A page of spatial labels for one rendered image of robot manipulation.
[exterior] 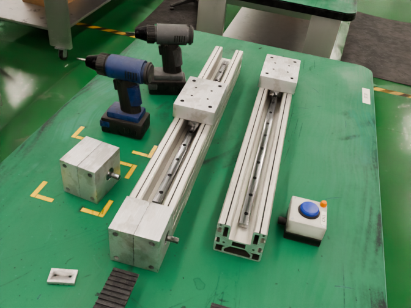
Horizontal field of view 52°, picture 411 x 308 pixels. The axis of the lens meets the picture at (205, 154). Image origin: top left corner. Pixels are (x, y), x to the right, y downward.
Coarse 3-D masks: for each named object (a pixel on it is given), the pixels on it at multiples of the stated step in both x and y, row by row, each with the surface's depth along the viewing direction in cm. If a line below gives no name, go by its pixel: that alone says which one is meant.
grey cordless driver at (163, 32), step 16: (128, 32) 123; (144, 32) 122; (160, 32) 122; (176, 32) 123; (192, 32) 124; (160, 48) 127; (176, 48) 127; (176, 64) 130; (160, 80) 131; (176, 80) 132
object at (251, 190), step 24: (264, 96) 123; (288, 96) 124; (264, 120) 120; (264, 144) 109; (240, 168) 96; (264, 168) 104; (240, 192) 93; (264, 192) 91; (240, 216) 89; (264, 216) 85; (216, 240) 86; (240, 240) 85; (264, 240) 83
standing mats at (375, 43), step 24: (168, 0) 422; (144, 24) 367; (192, 24) 379; (360, 24) 422; (384, 24) 429; (408, 24) 435; (360, 48) 375; (384, 48) 380; (408, 48) 385; (384, 72) 341; (408, 72) 345
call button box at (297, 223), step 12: (300, 204) 92; (288, 216) 92; (300, 216) 90; (324, 216) 90; (288, 228) 90; (300, 228) 89; (312, 228) 88; (324, 228) 88; (300, 240) 91; (312, 240) 91
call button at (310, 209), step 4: (304, 204) 91; (308, 204) 91; (312, 204) 91; (300, 208) 91; (304, 208) 90; (308, 208) 90; (312, 208) 90; (316, 208) 90; (304, 212) 90; (308, 212) 89; (312, 212) 89; (316, 212) 89; (312, 216) 89
